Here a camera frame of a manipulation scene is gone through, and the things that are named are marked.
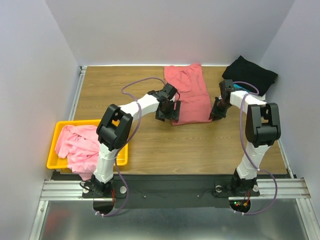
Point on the yellow plastic basket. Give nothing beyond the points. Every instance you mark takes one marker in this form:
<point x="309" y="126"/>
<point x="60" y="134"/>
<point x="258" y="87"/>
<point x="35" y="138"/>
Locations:
<point x="53" y="161"/>

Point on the light pink t shirt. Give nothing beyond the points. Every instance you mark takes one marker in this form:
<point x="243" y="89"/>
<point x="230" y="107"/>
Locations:
<point x="80" y="146"/>

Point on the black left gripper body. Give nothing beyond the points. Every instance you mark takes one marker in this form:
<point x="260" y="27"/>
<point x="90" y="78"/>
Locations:
<point x="168" y="113"/>

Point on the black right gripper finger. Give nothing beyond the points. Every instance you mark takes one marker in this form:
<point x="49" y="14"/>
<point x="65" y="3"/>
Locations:
<point x="220" y="115"/>
<point x="214" y="111"/>

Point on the black folded t shirt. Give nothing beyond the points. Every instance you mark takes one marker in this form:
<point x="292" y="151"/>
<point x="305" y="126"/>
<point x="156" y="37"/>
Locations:
<point x="242" y="70"/>

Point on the red t shirt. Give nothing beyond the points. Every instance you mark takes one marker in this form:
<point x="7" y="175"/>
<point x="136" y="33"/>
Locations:
<point x="195" y="101"/>

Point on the aluminium frame rail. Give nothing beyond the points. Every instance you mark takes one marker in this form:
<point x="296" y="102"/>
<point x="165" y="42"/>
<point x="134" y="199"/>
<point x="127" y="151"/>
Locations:
<point x="65" y="190"/>

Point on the teal folded t shirt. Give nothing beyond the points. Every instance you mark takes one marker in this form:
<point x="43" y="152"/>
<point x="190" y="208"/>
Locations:
<point x="241" y="87"/>

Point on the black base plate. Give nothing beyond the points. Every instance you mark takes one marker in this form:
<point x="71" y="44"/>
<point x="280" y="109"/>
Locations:
<point x="169" y="191"/>

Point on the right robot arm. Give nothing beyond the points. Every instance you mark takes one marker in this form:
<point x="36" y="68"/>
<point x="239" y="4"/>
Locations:
<point x="259" y="125"/>

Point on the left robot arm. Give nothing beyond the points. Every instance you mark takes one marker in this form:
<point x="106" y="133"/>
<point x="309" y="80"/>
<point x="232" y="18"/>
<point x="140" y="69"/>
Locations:
<point x="115" y="126"/>

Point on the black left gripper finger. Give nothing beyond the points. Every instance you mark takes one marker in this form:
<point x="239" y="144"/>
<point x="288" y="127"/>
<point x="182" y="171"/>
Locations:
<point x="159" y="118"/>
<point x="176" y="111"/>

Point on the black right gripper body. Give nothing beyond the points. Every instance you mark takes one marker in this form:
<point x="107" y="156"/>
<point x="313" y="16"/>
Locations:
<point x="217" y="111"/>

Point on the white folded t shirt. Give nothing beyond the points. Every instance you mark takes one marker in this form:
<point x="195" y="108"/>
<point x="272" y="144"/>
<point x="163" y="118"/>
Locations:
<point x="261" y="98"/>

